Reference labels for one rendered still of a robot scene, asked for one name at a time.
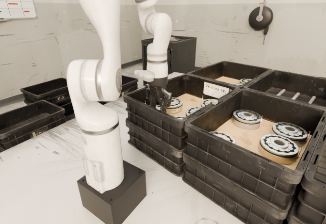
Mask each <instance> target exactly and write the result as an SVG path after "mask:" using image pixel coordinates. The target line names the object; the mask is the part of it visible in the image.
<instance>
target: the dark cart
mask: <svg viewBox="0 0 326 224"><path fill-rule="evenodd" d="M171 37H175V38H178V39H180V40H178V41H169V45H168V48H167V65H168V75H169V74H171V73H173V72H178V73H183V74H187V73H188V72H191V71H194V70H195V60H196V40H197V37H188V36H175V35H171ZM153 40H154V38H149V39H144V40H141V42H142V63H143V70H147V46H148V45H149V44H151V43H153ZM146 84H147V81H144V80H143V85H146Z"/></svg>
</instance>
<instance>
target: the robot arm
mask: <svg viewBox="0 0 326 224"><path fill-rule="evenodd" d="M79 2H80V4H81V6H82V8H83V10H84V12H85V13H86V15H87V16H88V18H89V19H90V21H91V23H92V24H93V26H94V27H95V29H96V31H97V33H98V35H99V37H100V39H101V41H102V45H103V52H104V59H103V60H86V59H80V60H73V61H72V62H71V63H70V64H69V66H68V68H67V74H66V79H67V86H68V91H69V95H70V98H71V102H72V106H73V109H74V113H75V117H76V120H77V122H78V124H79V126H80V131H81V138H82V143H83V148H84V153H85V154H83V155H82V161H83V166H84V171H85V175H86V180H87V184H89V185H90V186H91V187H93V188H94V189H96V190H97V191H98V192H100V193H104V192H105V191H108V190H111V189H114V188H115V187H117V186H118V185H120V184H121V182H122V181H123V179H124V167H123V157H122V147H121V138H120V127H119V118H118V114H117V112H116V111H115V110H114V109H112V108H109V107H107V106H104V105H102V104H100V103H99V102H98V101H116V100H118V98H119V96H120V94H121V90H122V87H121V86H122V72H121V53H120V8H121V0H79ZM135 2H136V4H137V10H138V15H139V20H140V24H141V26H142V28H143V30H144V31H145V32H146V33H147V34H149V35H154V40H153V43H151V44H149V45H148V46H147V70H135V72H134V76H135V77H137V78H139V79H142V80H144V81H147V84H146V85H145V93H146V98H147V99H149V102H150V106H152V107H154V108H156V102H155V100H156V98H157V100H158V102H159V104H160V110H161V111H162V112H165V113H166V108H168V107H170V105H171V100H172V93H168V92H167V90H166V85H167V83H168V65H167V48H168V45H169V41H170V37H171V33H172V21H171V18H170V16H169V15H168V14H165V13H156V11H155V7H154V5H155V4H156V3H157V2H158V0H135ZM148 93H150V94H149V96H148ZM160 98H163V99H160ZM162 102H163V103H164V104H162ZM167 103H168V104H167Z"/></svg>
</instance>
